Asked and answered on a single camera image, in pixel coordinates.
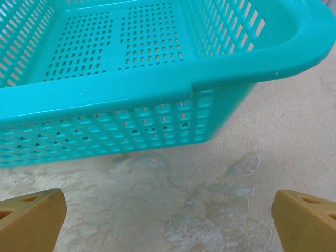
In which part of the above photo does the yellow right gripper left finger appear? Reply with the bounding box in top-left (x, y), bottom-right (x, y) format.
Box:
top-left (0, 188), bottom-right (67, 252)

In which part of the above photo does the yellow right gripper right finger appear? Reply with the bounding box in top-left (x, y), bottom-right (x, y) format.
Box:
top-left (271, 190), bottom-right (336, 252)

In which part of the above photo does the teal perforated plastic basket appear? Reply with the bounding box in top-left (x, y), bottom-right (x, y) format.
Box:
top-left (0, 0), bottom-right (336, 169)

